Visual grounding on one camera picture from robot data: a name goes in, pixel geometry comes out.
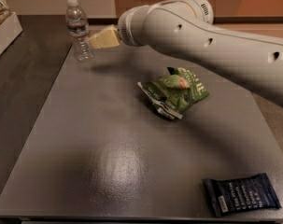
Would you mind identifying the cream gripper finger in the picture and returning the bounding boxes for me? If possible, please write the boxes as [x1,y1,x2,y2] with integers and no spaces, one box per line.
[89,35,102,49]
[98,25,120,48]

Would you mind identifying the clear plastic water bottle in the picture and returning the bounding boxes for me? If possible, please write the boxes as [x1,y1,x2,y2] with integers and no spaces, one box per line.
[65,0,93,63]

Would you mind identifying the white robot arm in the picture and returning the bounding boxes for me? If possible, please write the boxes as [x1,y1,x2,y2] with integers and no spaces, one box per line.
[86,0,283,107]

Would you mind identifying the dark blue rxbar wrapper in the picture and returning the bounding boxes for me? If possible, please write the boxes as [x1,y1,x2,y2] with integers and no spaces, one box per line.
[203,173,281,217]

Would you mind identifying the green chip bag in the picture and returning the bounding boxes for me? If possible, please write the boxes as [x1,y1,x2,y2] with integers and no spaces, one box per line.
[137,67,209,119]

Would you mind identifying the white snack box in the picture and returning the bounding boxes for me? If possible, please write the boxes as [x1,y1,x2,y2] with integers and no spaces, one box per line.
[0,0,22,56]

